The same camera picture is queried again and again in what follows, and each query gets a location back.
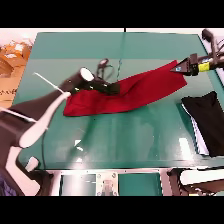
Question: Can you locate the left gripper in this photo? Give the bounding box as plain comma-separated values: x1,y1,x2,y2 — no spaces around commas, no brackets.
94,79,122,96

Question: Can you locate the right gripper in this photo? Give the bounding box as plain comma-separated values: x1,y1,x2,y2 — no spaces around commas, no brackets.
181,53,202,77

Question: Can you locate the red T-shirt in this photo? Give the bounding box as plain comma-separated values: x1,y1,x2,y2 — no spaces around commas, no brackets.
62,59,189,118

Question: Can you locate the black garment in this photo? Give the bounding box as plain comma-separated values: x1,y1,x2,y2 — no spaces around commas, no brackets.
181,90,224,158

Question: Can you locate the white garment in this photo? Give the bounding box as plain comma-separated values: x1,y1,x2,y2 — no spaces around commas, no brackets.
186,108,210,156

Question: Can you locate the brown cardboard box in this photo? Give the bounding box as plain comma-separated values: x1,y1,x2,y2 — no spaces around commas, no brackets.
0,39,33,102

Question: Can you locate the black cable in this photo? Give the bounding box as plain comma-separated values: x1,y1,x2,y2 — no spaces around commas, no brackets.
40,130,48,172

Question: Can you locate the silver frame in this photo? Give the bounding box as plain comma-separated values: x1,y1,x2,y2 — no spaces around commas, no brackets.
45,166,224,197

